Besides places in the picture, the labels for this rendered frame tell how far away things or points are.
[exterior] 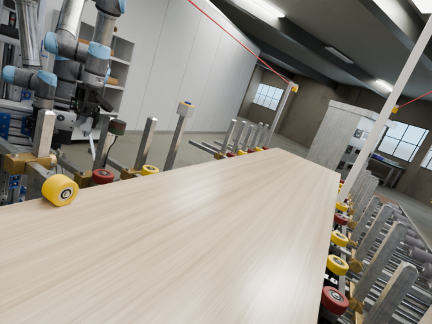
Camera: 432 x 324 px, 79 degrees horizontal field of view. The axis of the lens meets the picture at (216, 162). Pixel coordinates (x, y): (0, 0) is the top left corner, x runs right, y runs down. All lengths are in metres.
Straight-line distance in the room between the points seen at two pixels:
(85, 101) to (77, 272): 0.66
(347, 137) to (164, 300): 7.00
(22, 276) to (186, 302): 0.34
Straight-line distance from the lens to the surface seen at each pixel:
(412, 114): 12.48
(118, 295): 0.65
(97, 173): 1.12
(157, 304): 0.65
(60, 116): 1.54
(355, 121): 7.43
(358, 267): 1.40
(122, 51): 4.32
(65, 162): 1.29
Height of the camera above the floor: 1.37
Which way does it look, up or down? 15 degrees down
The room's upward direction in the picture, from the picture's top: 20 degrees clockwise
